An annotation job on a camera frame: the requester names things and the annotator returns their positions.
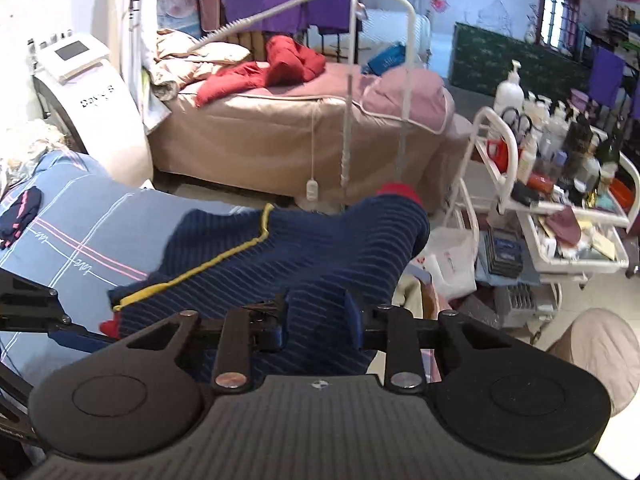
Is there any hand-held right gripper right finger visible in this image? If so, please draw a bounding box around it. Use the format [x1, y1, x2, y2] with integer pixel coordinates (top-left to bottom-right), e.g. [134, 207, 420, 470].
[344, 291, 513, 394]

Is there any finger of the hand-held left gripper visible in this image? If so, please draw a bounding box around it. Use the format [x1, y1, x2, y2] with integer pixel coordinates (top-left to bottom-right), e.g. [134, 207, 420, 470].
[0, 267, 118, 356]
[0, 360, 38, 453]

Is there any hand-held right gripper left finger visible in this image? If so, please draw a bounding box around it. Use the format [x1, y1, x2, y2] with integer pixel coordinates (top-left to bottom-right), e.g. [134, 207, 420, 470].
[125, 292, 292, 394]

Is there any navy striped knit shirt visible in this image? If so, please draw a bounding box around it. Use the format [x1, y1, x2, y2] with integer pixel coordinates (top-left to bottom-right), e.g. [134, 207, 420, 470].
[99, 182, 432, 386]

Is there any navy garment with pink stripe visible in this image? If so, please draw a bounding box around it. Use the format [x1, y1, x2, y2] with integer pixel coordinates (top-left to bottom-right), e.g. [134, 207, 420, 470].
[0, 186, 44, 252]

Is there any white plastic bag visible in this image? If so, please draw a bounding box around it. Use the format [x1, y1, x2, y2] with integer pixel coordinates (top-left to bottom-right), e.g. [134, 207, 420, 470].
[424, 226, 480, 302]

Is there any blue striped bed sheet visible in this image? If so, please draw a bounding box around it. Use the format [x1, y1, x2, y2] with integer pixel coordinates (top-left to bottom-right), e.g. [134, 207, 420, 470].
[0, 149, 273, 391]

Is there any stack of dark blue boxes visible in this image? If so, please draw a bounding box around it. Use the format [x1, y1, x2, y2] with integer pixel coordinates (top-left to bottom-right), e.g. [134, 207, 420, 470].
[479, 229, 527, 277]

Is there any white ribbed appliance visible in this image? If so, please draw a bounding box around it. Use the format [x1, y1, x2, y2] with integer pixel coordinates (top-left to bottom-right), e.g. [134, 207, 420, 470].
[494, 281, 557, 330]

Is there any brown massage bed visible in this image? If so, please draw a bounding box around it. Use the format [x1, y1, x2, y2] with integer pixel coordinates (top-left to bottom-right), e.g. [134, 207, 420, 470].
[149, 57, 475, 208]

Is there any white stand pole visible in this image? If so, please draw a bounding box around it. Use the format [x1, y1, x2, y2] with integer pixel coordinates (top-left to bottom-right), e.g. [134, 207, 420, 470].
[339, 0, 367, 211]

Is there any white beauty machine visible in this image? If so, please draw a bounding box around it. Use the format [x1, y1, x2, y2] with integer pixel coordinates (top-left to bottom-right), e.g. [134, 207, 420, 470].
[30, 32, 153, 188]

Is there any pink pillow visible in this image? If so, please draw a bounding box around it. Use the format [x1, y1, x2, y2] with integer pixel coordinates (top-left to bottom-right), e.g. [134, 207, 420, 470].
[359, 66, 457, 135]

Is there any white trolley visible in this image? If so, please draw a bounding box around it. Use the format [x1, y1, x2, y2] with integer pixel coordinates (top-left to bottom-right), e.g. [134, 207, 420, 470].
[444, 106, 640, 323]

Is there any beige round stool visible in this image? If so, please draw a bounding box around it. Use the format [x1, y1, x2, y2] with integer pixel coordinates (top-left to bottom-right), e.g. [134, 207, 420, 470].
[546, 307, 640, 417]

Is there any blue packet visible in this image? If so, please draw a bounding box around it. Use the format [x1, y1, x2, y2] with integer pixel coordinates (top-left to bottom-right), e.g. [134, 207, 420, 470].
[366, 42, 407, 77]

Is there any red garment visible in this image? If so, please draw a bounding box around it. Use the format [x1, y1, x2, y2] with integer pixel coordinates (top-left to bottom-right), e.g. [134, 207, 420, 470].
[194, 35, 329, 109]

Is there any white pump bottle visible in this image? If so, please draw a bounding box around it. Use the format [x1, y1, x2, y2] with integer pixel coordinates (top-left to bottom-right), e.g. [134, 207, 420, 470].
[493, 59, 527, 120]

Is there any beige quilt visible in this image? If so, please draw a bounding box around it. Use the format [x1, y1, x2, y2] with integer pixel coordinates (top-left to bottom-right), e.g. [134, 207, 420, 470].
[149, 29, 254, 102]

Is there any cluster of cosmetic bottles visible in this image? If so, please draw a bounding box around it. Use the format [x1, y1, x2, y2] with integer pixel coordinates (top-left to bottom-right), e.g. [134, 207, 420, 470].
[517, 91, 628, 198]

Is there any green board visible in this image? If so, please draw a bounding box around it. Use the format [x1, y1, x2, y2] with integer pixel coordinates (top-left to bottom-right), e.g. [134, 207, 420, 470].
[451, 21, 592, 107]

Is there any purple towel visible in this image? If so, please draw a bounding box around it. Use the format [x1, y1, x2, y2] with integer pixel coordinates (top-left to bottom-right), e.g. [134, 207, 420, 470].
[304, 0, 364, 32]
[221, 0, 308, 35]

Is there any purple cloth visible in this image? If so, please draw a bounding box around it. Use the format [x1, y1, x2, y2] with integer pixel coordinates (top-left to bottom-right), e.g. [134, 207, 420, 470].
[589, 46, 627, 107]

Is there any white corded remote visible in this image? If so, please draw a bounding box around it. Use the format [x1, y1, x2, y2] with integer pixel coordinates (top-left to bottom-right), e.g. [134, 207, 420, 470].
[304, 94, 322, 202]

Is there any red window wall decor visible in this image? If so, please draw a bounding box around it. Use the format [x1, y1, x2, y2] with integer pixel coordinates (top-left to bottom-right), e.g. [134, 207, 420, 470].
[536, 0, 584, 54]

